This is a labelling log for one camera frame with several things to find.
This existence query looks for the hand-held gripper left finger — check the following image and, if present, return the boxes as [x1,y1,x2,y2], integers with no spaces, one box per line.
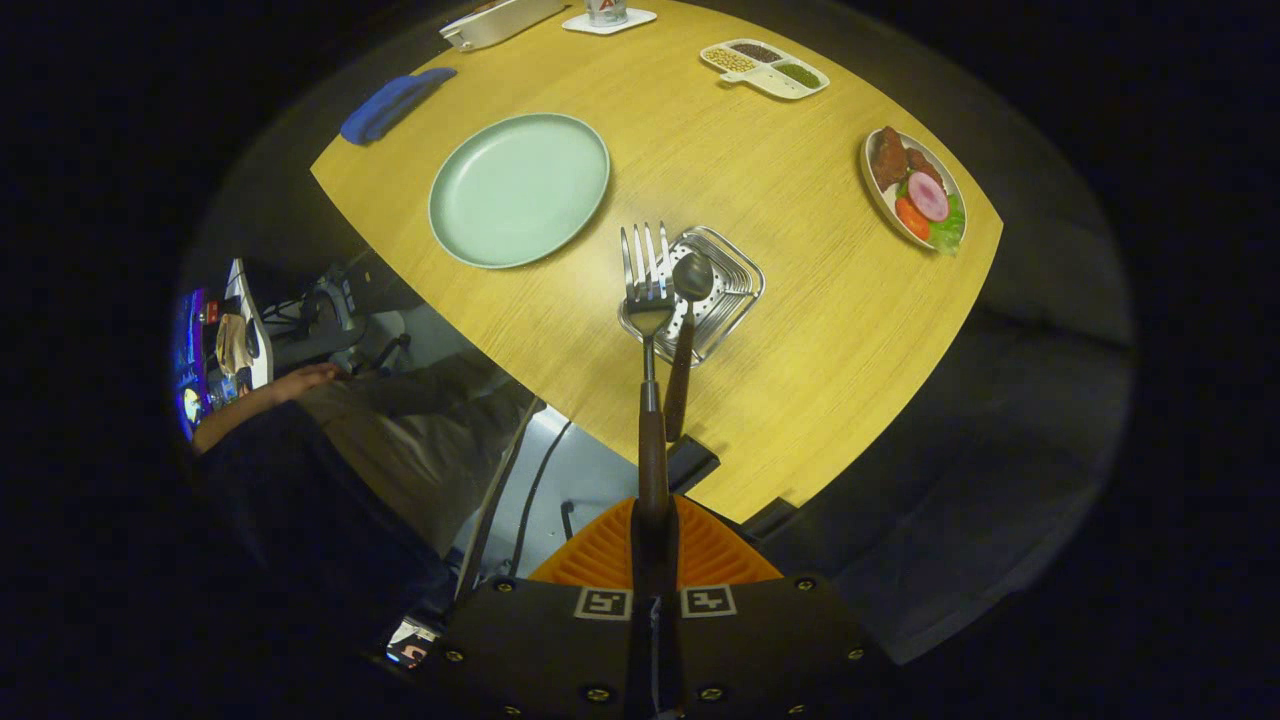
[420,495,656,720]

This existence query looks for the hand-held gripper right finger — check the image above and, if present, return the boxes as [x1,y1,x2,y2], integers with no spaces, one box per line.
[656,495,891,720]

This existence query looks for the wooden handled fork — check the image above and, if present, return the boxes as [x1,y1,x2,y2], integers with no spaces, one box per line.
[619,221,676,531]

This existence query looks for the wooden handled spoon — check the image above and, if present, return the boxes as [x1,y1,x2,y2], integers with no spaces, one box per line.
[663,251,716,444]

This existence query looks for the small glowing screen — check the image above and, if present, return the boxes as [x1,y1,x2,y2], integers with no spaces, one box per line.
[385,618,441,669]

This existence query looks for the person's beige trousers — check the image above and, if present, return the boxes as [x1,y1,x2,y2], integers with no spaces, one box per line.
[295,350,541,556]

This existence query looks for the person's dark top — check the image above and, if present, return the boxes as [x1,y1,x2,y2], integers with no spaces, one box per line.
[195,400,451,641]

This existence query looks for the dark metal stand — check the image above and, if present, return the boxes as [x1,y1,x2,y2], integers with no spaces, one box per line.
[265,265,411,376]

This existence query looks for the pale green plate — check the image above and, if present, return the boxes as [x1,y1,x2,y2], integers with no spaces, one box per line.
[428,112,611,270]

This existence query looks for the white plate of food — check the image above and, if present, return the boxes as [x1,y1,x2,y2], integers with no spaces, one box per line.
[861,126,968,253]

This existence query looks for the green lettuce leaf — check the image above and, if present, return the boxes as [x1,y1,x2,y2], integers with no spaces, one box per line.
[928,195,967,253]

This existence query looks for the tan cloth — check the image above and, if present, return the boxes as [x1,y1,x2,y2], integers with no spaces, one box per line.
[215,313,253,376]

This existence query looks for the pink round slice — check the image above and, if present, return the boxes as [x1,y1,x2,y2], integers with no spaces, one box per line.
[907,171,950,222]

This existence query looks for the large brown meat piece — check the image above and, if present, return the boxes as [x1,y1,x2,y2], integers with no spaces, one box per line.
[870,127,909,192]

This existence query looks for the glowing computer screen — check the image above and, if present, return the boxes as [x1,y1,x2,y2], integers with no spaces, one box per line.
[172,290,211,441]

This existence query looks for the white divided dish with beans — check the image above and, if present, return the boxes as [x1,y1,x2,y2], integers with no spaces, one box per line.
[699,38,831,101]

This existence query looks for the blue folded cloth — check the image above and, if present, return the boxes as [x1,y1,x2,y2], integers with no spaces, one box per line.
[340,67,458,147]

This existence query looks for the white square coaster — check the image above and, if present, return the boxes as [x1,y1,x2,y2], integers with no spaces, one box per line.
[561,8,658,37]

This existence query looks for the white toaster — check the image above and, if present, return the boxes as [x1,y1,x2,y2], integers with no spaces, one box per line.
[439,0,566,52]

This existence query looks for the black table bracket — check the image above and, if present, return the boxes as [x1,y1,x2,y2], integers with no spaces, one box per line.
[745,497,799,541]
[668,435,721,493]

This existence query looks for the black cable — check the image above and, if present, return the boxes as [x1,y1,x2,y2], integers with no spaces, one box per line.
[510,420,573,578]

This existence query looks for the square metal wire basket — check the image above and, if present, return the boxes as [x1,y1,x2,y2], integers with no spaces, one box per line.
[617,225,766,367]

